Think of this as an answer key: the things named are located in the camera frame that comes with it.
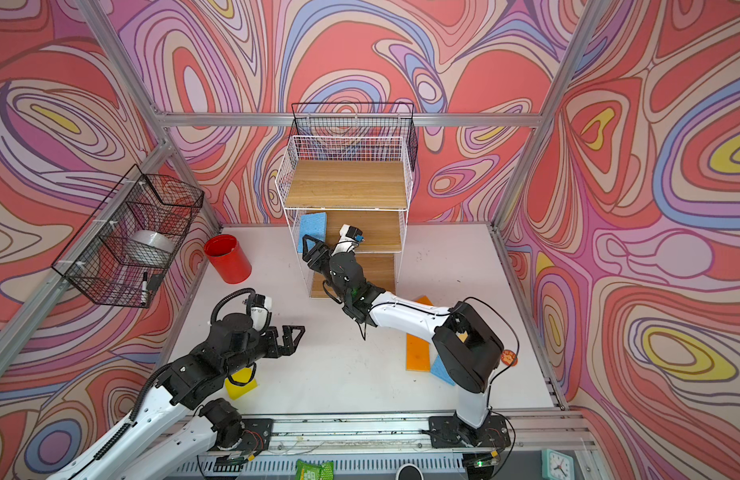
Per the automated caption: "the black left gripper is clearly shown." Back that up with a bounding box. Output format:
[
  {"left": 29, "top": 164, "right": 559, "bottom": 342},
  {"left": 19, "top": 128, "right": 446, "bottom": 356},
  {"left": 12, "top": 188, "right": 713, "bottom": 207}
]
[{"left": 221, "top": 324, "right": 306, "bottom": 380}]

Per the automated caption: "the blue sponge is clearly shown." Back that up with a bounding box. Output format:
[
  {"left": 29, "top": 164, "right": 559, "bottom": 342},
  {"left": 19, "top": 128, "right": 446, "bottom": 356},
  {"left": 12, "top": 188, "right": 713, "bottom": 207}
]
[{"left": 296, "top": 212, "right": 327, "bottom": 254}]

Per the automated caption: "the yellow thick sponge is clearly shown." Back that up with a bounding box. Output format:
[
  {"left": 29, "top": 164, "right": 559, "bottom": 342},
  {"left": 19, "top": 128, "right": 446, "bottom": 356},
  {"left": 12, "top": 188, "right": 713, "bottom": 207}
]
[{"left": 224, "top": 365, "right": 258, "bottom": 400}]

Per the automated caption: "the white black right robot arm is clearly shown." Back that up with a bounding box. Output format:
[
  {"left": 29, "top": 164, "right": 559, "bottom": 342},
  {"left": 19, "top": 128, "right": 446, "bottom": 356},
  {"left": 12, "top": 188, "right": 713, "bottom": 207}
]
[{"left": 301, "top": 235, "right": 514, "bottom": 449}]

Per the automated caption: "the blue flat sponge near arm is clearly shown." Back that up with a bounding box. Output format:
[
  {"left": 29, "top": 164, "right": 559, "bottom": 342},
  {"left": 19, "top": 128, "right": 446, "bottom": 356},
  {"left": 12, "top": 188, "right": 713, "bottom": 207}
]
[{"left": 430, "top": 356, "right": 455, "bottom": 386}]

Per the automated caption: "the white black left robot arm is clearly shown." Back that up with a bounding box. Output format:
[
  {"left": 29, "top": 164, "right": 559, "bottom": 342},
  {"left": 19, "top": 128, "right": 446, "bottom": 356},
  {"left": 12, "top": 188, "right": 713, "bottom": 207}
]
[{"left": 53, "top": 288, "right": 305, "bottom": 479}]

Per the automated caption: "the orange sponge near shelf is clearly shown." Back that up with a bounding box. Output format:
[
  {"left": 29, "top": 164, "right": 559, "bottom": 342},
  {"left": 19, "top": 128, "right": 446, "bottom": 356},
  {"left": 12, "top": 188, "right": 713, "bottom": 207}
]
[{"left": 415, "top": 296, "right": 432, "bottom": 307}]

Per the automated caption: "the red plastic cup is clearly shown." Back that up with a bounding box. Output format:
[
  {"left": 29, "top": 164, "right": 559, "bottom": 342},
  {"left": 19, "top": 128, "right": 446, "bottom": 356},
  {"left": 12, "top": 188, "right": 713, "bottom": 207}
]
[{"left": 203, "top": 234, "right": 252, "bottom": 284}]

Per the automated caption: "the orange flat sponge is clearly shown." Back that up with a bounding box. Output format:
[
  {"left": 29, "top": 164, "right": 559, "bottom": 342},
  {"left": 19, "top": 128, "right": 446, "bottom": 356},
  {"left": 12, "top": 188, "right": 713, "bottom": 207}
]
[{"left": 405, "top": 334, "right": 431, "bottom": 372}]

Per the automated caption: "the green snack packet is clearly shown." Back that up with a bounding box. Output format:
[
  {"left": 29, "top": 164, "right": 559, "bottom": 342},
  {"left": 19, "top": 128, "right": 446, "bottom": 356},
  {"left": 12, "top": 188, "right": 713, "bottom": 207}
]
[{"left": 295, "top": 460, "right": 335, "bottom": 480}]

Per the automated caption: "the black marker pen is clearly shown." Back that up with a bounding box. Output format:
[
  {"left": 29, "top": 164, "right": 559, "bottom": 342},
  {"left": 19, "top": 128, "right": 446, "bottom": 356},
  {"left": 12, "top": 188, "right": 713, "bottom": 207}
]
[{"left": 140, "top": 271, "right": 149, "bottom": 307}]

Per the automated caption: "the small orange round sticker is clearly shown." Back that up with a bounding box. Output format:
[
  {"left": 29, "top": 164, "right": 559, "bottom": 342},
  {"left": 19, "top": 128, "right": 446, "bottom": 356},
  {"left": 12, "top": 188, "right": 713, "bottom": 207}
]
[{"left": 500, "top": 349, "right": 518, "bottom": 367}]

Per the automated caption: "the teal desk clock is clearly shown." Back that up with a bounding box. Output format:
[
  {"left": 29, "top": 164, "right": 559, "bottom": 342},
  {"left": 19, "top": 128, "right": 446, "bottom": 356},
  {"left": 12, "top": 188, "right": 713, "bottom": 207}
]
[{"left": 541, "top": 449, "right": 576, "bottom": 480}]

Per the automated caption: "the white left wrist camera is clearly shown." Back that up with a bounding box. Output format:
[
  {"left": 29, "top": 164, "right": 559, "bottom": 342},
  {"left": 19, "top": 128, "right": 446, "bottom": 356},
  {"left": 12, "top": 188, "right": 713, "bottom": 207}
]
[{"left": 247, "top": 294, "right": 272, "bottom": 332}]

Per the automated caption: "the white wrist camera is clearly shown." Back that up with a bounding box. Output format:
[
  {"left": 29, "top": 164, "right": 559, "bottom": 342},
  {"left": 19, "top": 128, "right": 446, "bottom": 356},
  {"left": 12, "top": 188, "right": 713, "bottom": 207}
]
[
  {"left": 247, "top": 294, "right": 272, "bottom": 332},
  {"left": 336, "top": 224, "right": 364, "bottom": 253}
]

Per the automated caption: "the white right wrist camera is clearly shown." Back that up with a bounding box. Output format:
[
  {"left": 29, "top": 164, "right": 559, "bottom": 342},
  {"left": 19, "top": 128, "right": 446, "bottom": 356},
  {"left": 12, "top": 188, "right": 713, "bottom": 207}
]
[{"left": 336, "top": 224, "right": 364, "bottom": 253}]

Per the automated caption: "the white wire wooden shelf rack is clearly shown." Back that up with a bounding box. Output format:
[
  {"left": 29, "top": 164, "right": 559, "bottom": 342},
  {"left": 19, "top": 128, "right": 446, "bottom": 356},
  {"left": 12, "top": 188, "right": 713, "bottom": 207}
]
[{"left": 275, "top": 135, "right": 413, "bottom": 291}]

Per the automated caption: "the black wire wall basket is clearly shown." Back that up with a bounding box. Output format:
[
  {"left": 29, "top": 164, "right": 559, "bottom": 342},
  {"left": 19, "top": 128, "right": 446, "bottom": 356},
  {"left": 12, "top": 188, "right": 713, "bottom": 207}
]
[{"left": 52, "top": 166, "right": 204, "bottom": 309}]

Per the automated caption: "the aluminium frame post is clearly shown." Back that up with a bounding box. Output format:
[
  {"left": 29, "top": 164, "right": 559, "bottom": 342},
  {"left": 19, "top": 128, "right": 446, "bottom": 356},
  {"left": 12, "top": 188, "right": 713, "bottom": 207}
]
[{"left": 491, "top": 0, "right": 611, "bottom": 232}]

